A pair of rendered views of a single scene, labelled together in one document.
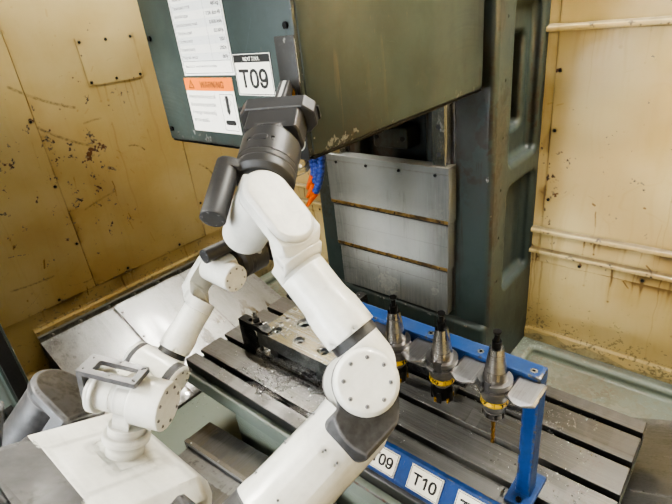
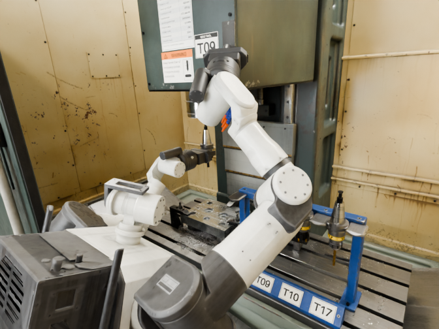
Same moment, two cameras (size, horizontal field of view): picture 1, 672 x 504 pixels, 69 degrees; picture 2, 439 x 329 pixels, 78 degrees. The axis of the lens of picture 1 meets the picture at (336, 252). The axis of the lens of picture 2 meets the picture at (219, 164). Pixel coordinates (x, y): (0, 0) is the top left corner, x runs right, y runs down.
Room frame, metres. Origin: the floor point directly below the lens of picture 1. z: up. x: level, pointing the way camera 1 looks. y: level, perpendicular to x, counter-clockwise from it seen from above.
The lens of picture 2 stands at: (-0.03, 0.16, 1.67)
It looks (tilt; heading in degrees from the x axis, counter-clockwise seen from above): 18 degrees down; 356
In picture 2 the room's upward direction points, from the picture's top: 3 degrees counter-clockwise
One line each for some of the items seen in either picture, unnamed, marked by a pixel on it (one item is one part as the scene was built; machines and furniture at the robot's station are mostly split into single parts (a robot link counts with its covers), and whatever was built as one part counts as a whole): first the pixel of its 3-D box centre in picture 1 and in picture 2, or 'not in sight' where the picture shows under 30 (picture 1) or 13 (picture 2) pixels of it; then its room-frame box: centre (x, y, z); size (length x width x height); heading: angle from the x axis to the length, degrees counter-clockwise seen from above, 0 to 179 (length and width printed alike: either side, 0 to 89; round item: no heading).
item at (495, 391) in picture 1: (495, 382); (337, 224); (0.69, -0.26, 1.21); 0.06 x 0.06 x 0.03
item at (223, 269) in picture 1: (228, 263); (174, 162); (1.04, 0.25, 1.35); 0.11 x 0.11 x 0.11; 47
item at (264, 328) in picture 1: (256, 330); (180, 214); (1.29, 0.28, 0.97); 0.13 x 0.03 x 0.15; 47
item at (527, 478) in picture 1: (530, 440); (355, 265); (0.69, -0.34, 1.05); 0.10 x 0.05 x 0.30; 137
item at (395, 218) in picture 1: (389, 231); (256, 162); (1.52, -0.19, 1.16); 0.48 x 0.05 x 0.51; 47
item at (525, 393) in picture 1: (524, 394); (356, 230); (0.65, -0.30, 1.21); 0.07 x 0.05 x 0.01; 137
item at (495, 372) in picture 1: (496, 362); (338, 211); (0.69, -0.26, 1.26); 0.04 x 0.04 x 0.07
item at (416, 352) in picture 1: (418, 351); not in sight; (0.80, -0.14, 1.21); 0.07 x 0.05 x 0.01; 137
